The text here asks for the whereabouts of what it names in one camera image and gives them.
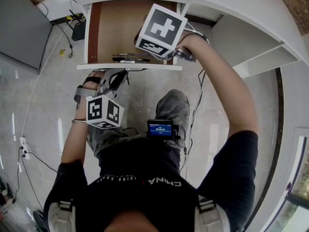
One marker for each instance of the person's camouflage trouser leg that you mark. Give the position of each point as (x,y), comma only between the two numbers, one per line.
(172,105)
(108,136)

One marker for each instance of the small black screen device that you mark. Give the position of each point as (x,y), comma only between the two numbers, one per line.
(160,129)

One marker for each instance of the black router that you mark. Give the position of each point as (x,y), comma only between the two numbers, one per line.
(78,33)

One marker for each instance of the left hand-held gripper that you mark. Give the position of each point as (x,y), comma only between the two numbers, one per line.
(101,112)

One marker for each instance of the black framed window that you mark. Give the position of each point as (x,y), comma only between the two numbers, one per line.
(299,190)

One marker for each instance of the white desk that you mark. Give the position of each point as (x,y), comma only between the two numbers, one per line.
(253,13)

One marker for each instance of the person's left camouflage trouser leg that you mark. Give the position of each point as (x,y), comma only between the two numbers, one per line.
(108,136)

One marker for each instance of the person's left hand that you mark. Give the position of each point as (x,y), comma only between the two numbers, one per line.
(95,74)

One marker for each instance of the grey metal cabinet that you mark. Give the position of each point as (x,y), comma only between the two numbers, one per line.
(21,20)

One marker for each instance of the white power strip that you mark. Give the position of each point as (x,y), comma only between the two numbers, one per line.
(24,147)

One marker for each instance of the person's right camouflage trouser leg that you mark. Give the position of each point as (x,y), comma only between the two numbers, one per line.
(172,105)

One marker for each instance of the black pen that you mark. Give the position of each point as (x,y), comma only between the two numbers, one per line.
(142,59)

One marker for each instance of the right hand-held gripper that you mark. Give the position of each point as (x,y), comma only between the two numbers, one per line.
(159,28)

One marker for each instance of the small purple object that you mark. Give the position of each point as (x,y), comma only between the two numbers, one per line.
(289,185)

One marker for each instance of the white drawer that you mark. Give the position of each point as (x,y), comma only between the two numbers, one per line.
(116,33)

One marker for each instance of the person's black shirt torso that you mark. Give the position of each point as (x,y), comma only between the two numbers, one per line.
(149,197)

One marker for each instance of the person's left forearm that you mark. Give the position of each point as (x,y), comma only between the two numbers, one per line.
(73,141)

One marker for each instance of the person's right forearm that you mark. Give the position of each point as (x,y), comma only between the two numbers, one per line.
(224,81)

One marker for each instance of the small silver pen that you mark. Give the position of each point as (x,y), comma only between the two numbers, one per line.
(127,61)

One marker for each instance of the small yellow floor tag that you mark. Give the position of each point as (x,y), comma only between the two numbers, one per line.
(61,53)

